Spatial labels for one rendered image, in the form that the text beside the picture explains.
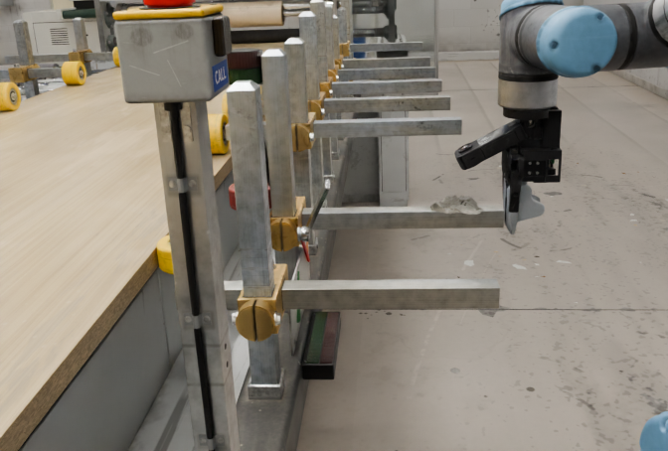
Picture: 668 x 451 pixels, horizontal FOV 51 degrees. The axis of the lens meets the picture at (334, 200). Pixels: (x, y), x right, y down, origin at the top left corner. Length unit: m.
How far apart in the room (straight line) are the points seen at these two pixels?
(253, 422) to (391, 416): 1.24
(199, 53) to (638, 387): 2.03
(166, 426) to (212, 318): 0.49
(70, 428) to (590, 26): 0.80
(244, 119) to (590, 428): 1.58
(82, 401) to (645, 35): 0.85
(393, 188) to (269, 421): 2.92
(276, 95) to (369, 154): 2.80
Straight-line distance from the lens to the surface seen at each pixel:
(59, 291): 0.89
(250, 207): 0.87
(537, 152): 1.14
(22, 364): 0.75
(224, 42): 0.57
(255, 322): 0.90
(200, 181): 0.59
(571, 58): 0.98
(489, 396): 2.26
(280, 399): 0.98
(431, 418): 2.15
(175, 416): 1.12
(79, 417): 0.92
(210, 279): 0.62
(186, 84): 0.56
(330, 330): 1.14
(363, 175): 3.90
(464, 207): 1.16
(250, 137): 0.85
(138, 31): 0.56
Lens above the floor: 1.24
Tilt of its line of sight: 18 degrees down
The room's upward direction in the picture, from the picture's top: 2 degrees counter-clockwise
